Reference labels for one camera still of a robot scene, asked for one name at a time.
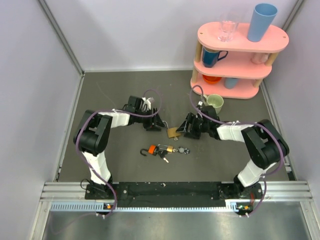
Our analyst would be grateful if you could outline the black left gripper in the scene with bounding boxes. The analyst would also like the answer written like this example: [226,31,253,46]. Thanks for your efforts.
[135,107,167,131]

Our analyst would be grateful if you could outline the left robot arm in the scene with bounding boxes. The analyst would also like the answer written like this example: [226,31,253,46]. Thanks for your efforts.
[73,96,165,199]

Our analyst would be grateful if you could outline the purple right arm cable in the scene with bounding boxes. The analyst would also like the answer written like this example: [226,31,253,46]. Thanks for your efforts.
[188,84,286,217]

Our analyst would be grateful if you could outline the small brass padlock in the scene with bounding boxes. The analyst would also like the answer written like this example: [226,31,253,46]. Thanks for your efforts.
[157,144,174,153]

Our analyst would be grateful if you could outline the large brass padlock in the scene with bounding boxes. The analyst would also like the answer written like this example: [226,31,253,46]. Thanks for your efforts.
[166,122,181,139]

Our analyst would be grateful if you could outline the small padlock keys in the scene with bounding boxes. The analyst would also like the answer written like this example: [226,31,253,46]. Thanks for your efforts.
[158,151,169,163]

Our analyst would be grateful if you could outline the small light blue cup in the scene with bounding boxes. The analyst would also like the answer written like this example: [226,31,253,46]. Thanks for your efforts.
[224,77,239,89]

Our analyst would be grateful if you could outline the dark blue mug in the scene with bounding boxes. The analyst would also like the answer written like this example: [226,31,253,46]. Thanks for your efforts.
[202,47,229,68]

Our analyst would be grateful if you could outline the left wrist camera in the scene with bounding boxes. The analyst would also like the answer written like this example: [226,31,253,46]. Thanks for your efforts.
[142,97,155,112]

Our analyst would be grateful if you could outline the black white keychain charm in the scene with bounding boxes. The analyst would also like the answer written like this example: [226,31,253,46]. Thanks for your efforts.
[172,147,190,155]

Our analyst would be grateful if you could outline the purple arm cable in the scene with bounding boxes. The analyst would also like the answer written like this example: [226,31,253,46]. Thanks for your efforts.
[188,84,286,217]
[74,88,163,218]

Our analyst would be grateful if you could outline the pink three-tier shelf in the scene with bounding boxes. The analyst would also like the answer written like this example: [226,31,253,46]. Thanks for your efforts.
[190,22,289,99]

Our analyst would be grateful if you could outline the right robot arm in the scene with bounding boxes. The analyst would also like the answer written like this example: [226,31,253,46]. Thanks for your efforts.
[176,105,290,198]

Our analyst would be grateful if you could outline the pink mug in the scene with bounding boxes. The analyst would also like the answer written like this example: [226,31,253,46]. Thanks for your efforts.
[250,52,269,65]

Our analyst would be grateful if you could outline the clear drinking glass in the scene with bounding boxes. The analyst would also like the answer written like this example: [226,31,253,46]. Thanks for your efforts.
[217,12,239,42]

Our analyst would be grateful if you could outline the aluminium frame rail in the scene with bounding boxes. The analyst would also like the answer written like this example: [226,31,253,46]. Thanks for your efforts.
[40,181,313,202]

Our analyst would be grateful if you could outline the orange bowl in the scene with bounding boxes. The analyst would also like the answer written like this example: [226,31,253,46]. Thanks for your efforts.
[202,74,222,85]

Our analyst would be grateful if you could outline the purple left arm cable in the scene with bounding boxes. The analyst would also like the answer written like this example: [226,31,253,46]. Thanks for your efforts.
[74,88,163,218]

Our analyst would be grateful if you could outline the light blue tall cup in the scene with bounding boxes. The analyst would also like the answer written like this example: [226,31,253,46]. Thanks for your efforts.
[247,3,278,42]

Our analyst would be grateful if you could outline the light green mug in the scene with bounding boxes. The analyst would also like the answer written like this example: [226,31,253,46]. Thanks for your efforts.
[202,94,224,114]

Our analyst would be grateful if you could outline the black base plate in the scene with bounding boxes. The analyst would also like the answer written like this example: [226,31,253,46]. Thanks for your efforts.
[81,180,263,208]

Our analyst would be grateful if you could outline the grey slotted cable duct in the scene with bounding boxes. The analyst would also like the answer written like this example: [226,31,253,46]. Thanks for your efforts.
[50,201,253,215]

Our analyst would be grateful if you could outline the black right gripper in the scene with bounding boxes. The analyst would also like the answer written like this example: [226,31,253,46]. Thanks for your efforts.
[176,112,210,139]

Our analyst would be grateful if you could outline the orange black hook lock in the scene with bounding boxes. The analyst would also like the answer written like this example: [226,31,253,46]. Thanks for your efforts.
[140,145,165,158]

